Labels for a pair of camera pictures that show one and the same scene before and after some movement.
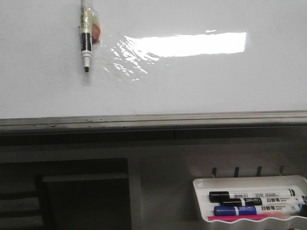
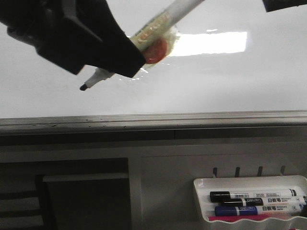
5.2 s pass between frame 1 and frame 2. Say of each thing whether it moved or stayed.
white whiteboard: stayed
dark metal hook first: stayed
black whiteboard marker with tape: moved
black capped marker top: stayed
